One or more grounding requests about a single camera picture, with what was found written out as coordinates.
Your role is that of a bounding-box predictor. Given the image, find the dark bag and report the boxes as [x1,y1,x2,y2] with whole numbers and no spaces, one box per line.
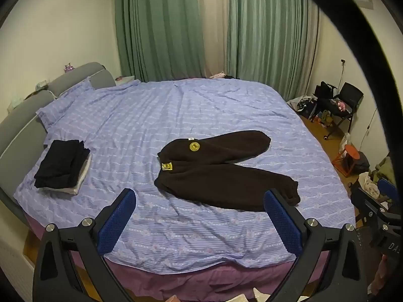
[354,152,371,174]

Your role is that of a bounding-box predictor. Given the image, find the white patterned bag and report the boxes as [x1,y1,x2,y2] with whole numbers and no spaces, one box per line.
[358,172,381,199]

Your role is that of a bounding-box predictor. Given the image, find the white plastic bag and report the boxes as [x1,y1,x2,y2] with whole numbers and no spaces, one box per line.
[286,96,313,114]

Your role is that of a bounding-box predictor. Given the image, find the stack of folded black clothes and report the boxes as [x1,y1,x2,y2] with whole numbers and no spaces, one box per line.
[34,140,91,189]

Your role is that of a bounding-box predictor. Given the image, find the blue striped quilt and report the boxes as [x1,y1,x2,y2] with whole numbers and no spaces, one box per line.
[14,79,356,274]

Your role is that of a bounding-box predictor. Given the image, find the black folding chair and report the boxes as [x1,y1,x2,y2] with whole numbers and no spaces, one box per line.
[315,81,364,139]

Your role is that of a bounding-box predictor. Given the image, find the orange stool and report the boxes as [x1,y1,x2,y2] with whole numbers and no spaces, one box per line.
[332,144,360,177]

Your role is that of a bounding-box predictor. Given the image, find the beige sheer curtain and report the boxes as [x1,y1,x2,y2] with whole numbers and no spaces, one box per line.
[197,0,234,79]

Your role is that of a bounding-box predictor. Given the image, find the folded white cloth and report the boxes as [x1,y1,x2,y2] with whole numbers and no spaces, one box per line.
[42,154,93,196]

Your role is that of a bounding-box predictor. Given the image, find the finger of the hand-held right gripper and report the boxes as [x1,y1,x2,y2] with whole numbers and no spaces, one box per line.
[377,178,400,210]

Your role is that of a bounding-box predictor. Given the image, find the dark brown fleece pants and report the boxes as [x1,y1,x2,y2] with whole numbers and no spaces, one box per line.
[154,130,301,212]

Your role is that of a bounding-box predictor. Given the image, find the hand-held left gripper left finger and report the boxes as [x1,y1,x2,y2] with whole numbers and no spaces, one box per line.
[33,188,137,302]

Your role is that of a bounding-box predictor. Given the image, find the black curved cable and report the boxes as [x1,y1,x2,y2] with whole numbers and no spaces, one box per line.
[315,0,403,196]

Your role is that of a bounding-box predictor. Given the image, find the blue striped pillow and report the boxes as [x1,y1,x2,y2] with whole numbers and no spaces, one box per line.
[36,80,95,129]

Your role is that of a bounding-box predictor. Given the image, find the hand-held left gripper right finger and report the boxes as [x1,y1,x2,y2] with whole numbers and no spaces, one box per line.
[264,189,367,302]

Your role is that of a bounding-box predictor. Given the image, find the grey padded headboard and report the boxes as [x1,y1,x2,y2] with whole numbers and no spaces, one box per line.
[0,62,116,196]

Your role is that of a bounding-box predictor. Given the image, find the olive green garment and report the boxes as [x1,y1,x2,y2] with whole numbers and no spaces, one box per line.
[371,157,395,184]

